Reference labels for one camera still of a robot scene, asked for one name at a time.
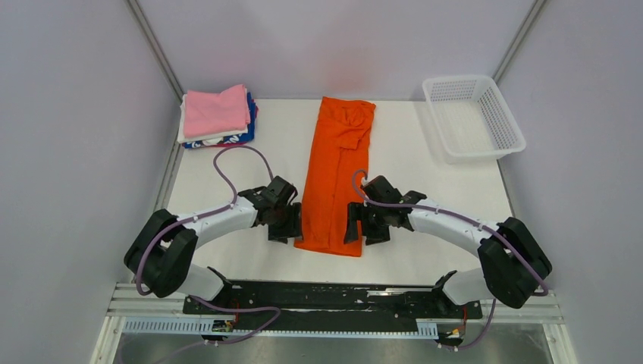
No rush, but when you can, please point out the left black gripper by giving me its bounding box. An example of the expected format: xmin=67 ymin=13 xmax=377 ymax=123
xmin=268 ymin=202 xmax=305 ymax=243

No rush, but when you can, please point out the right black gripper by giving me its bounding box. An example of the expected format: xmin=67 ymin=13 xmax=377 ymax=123
xmin=344 ymin=202 xmax=391 ymax=246

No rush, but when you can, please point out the orange t-shirt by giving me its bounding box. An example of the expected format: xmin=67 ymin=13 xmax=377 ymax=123
xmin=294 ymin=97 xmax=376 ymax=257

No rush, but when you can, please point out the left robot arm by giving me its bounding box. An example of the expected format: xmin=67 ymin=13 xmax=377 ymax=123
xmin=124 ymin=176 xmax=302 ymax=313

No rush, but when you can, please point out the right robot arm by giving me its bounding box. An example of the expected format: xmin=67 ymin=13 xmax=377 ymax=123
xmin=344 ymin=170 xmax=553 ymax=317

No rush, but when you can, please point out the blue folded t-shirt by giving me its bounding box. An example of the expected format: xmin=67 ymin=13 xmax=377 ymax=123
xmin=177 ymin=91 xmax=259 ymax=149

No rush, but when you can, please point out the pink folded t-shirt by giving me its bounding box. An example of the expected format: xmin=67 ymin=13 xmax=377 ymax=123
xmin=183 ymin=84 xmax=250 ymax=139

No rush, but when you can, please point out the white plastic basket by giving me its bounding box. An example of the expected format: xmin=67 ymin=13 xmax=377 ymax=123
xmin=422 ymin=75 xmax=526 ymax=164

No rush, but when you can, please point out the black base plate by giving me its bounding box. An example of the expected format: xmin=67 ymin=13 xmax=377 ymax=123
xmin=212 ymin=280 xmax=482 ymax=331

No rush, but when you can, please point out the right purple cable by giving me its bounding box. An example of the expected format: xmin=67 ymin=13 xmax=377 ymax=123
xmin=350 ymin=168 xmax=550 ymax=350

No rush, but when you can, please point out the white slotted cable duct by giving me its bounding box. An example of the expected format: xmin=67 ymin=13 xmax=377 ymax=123
xmin=121 ymin=317 xmax=439 ymax=340

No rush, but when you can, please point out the aluminium frame rail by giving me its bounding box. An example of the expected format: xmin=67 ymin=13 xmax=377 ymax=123
xmin=106 ymin=284 xmax=576 ymax=363

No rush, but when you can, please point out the left corner metal post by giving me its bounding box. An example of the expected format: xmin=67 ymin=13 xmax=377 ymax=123
xmin=124 ymin=0 xmax=183 ymax=102

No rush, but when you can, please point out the corner metal post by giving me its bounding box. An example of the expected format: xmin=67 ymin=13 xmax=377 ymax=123
xmin=492 ymin=0 xmax=549 ymax=85
xmin=124 ymin=0 xmax=183 ymax=102

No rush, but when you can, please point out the right corner metal post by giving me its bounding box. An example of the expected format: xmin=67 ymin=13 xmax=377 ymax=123
xmin=492 ymin=0 xmax=549 ymax=85

